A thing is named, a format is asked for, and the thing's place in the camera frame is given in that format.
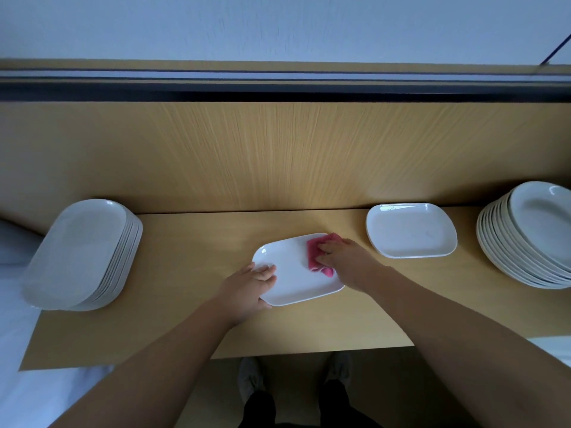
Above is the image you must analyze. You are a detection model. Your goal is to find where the pink cleaning cloth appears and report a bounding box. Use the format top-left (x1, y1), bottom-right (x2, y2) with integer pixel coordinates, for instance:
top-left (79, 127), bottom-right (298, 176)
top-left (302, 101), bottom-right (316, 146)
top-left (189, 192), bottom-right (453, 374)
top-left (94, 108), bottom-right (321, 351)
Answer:
top-left (307, 232), bottom-right (344, 278)

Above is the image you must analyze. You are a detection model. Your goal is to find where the white glossy rectangular plate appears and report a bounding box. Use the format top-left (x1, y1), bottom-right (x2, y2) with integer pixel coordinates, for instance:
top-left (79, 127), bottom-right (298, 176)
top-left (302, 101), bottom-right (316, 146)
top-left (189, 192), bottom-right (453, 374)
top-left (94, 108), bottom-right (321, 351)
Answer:
top-left (250, 232), bottom-right (346, 307)

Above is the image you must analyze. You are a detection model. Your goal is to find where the black wall rail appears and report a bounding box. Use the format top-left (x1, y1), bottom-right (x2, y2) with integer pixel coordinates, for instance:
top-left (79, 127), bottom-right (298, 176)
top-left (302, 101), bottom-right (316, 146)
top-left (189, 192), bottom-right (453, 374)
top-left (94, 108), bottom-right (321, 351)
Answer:
top-left (0, 71), bottom-right (571, 103)

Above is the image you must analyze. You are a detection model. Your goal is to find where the person's right hand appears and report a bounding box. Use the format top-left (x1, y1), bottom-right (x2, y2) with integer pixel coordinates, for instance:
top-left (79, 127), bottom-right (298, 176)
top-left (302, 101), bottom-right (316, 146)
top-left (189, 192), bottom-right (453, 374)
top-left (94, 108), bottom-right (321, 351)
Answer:
top-left (315, 236), bottom-right (394, 295)

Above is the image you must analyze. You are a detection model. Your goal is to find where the stack of white rectangular plates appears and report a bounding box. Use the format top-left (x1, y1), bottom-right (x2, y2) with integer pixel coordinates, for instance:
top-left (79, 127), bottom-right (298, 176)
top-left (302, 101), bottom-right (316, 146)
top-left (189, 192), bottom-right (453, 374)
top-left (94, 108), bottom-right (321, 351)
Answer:
top-left (366, 203), bottom-right (459, 259)

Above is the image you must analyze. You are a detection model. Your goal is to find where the person's right forearm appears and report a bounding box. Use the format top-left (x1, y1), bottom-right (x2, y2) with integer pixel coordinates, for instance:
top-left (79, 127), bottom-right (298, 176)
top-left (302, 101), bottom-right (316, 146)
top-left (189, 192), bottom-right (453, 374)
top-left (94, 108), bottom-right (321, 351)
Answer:
top-left (375, 267), bottom-right (571, 428)

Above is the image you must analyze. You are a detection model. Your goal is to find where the white bed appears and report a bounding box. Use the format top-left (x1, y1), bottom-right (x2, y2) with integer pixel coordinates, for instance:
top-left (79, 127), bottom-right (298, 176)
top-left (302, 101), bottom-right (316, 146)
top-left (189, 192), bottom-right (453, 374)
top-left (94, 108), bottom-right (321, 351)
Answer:
top-left (0, 263), bottom-right (112, 428)

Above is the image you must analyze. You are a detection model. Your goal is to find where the person's left hand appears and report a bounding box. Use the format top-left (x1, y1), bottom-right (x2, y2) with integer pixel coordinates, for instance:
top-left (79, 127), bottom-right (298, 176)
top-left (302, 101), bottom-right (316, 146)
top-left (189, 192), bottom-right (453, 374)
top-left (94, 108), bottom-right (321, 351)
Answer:
top-left (214, 263), bottom-right (278, 328)

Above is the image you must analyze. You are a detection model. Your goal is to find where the grey upholstered headboard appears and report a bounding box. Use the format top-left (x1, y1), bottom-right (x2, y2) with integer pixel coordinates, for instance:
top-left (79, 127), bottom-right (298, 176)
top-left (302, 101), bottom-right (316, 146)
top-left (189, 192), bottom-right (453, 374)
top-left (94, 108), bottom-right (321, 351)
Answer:
top-left (0, 218), bottom-right (44, 266)

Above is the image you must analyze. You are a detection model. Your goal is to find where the pile of white oblong plates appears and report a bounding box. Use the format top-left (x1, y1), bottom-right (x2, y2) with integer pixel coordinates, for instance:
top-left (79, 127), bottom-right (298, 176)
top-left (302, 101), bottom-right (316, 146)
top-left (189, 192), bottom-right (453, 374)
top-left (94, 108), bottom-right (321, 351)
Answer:
top-left (21, 199), bottom-right (144, 312)

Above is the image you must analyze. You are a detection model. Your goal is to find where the person's left forearm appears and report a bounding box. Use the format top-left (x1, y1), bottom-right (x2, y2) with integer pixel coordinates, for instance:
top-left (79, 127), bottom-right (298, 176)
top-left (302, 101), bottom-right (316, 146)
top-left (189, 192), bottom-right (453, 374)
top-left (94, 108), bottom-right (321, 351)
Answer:
top-left (49, 303), bottom-right (240, 428)

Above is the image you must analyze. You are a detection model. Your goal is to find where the stack of white round plates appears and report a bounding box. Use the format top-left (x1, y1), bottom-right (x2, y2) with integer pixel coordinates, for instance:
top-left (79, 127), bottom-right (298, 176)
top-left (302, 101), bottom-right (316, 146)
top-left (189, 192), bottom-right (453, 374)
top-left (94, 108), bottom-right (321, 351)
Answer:
top-left (475, 181), bottom-right (571, 289)

